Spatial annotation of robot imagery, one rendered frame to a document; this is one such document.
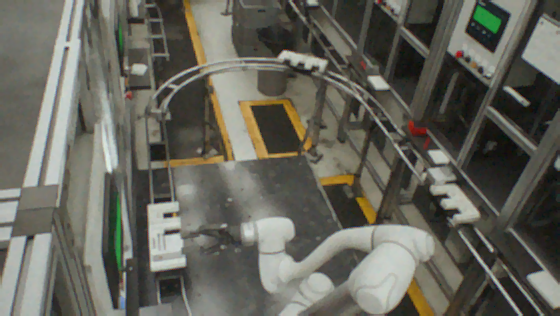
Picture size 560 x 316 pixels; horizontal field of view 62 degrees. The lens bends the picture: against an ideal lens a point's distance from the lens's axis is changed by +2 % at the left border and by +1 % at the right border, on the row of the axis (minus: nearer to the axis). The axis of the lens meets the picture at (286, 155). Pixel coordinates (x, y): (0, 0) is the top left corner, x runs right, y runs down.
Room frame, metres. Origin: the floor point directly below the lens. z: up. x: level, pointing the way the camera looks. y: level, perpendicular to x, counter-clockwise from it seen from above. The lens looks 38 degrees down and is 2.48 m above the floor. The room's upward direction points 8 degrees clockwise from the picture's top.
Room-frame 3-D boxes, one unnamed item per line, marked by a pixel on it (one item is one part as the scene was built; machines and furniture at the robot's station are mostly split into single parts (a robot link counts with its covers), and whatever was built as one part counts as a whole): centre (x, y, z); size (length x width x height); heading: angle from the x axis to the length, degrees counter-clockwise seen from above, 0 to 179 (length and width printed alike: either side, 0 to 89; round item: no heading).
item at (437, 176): (2.01, -0.87, 0.92); 0.13 x 0.10 x 0.09; 110
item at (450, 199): (1.90, -0.91, 0.84); 0.37 x 0.14 x 0.10; 20
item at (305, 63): (3.26, -0.03, 0.84); 0.37 x 0.14 x 0.10; 78
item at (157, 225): (1.37, 0.50, 0.84); 0.36 x 0.14 x 0.10; 20
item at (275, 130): (3.55, 0.13, 0.01); 1.00 x 0.55 x 0.01; 20
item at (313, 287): (1.15, -0.20, 0.85); 0.18 x 0.16 x 0.22; 153
